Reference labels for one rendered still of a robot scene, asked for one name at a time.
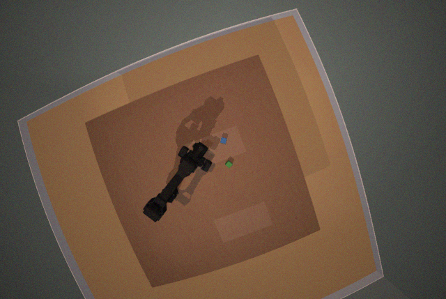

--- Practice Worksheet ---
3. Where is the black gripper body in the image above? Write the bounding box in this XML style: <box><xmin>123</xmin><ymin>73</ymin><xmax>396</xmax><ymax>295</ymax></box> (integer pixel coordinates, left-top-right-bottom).
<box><xmin>178</xmin><ymin>146</ymin><xmax>212</xmax><ymax>171</ymax></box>

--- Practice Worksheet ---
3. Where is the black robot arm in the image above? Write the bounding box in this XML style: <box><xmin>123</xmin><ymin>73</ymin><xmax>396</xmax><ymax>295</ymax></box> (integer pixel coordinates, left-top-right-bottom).
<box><xmin>143</xmin><ymin>142</ymin><xmax>208</xmax><ymax>222</ymax></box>

